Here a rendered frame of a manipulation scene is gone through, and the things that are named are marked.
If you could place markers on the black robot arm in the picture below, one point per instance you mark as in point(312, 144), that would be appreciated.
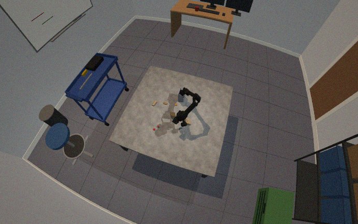
point(182, 115)

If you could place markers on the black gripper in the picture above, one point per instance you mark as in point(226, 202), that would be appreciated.
point(183, 123)

